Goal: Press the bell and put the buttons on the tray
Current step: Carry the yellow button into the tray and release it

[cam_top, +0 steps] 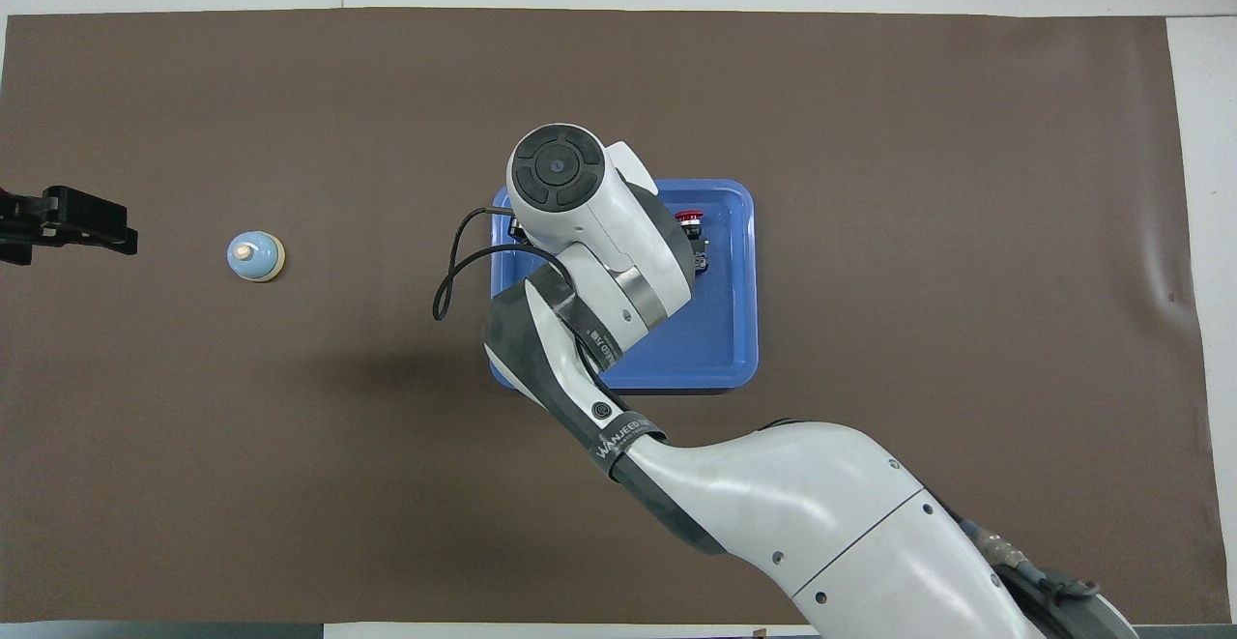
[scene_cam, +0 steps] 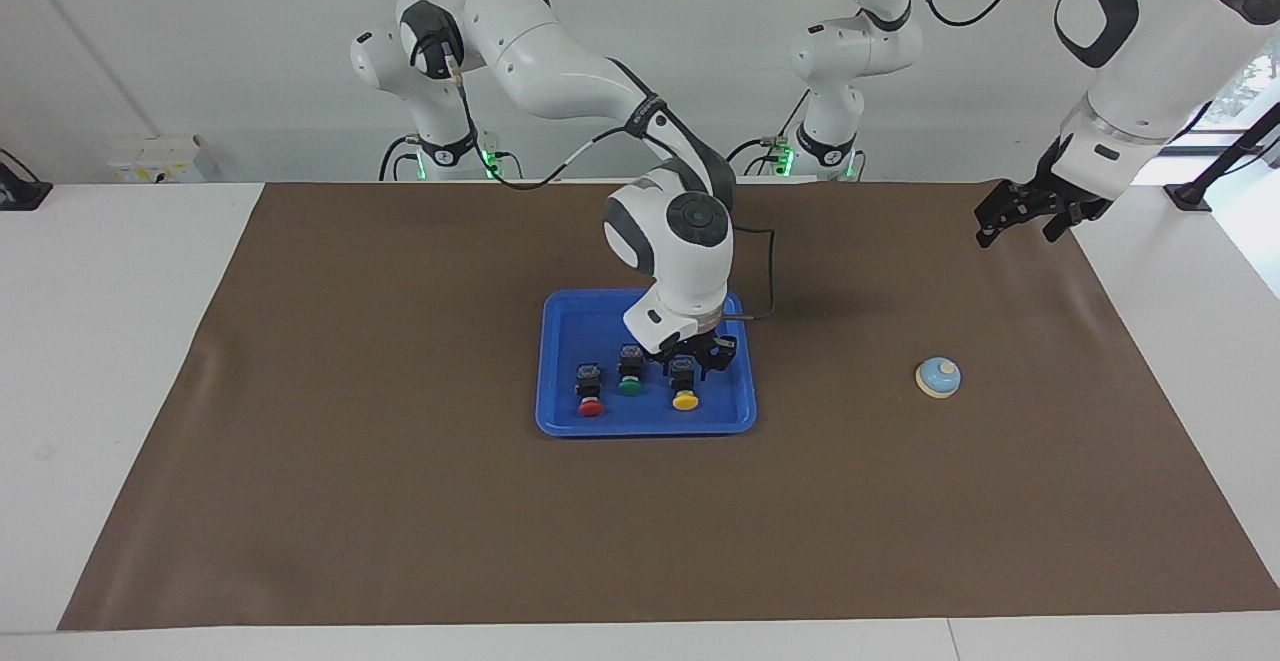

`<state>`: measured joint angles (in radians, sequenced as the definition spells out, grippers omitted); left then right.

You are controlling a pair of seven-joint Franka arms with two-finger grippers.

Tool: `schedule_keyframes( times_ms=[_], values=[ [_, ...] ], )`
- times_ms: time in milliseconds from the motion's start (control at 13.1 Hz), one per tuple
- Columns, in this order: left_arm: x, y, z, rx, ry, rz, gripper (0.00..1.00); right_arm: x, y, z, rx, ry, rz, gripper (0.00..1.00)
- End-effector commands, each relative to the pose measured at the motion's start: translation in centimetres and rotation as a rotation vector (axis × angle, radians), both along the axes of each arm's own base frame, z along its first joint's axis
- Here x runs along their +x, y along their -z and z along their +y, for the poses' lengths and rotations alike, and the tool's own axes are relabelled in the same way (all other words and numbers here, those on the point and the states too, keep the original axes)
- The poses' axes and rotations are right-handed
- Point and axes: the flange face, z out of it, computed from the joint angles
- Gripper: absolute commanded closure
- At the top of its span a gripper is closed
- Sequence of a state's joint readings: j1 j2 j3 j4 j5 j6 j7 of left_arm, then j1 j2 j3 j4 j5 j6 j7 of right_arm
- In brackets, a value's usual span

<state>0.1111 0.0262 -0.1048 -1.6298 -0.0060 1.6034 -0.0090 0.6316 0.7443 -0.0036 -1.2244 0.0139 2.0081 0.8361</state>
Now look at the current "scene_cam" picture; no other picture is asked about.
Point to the yellow push button switch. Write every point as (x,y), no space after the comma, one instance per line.
(685,401)

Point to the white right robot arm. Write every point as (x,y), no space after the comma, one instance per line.
(560,51)

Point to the bright window pane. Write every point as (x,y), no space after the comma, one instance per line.
(1250,91)

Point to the light blue call bell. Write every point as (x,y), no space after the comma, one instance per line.
(938,377)

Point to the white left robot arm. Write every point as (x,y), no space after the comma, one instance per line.
(1150,81)

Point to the red push button switch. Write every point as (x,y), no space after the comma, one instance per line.
(591,406)

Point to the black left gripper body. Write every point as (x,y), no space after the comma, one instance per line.
(1058,186)

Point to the white wall outlet box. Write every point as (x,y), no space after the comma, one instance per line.
(155,161)

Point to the small black table clamp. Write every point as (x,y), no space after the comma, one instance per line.
(20,193)

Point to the blue plastic tray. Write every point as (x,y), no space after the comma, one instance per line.
(570,331)

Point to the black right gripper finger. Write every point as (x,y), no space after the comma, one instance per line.
(720,353)
(678,362)

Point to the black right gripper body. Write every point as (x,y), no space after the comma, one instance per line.
(690,343)

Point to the brown table mat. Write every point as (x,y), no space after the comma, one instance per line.
(640,531)

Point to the black stand with clamp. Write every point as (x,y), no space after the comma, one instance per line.
(1190,196)

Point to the green push button switch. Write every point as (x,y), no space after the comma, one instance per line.
(630,387)

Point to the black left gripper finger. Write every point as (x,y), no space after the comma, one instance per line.
(1078,219)
(1005,209)

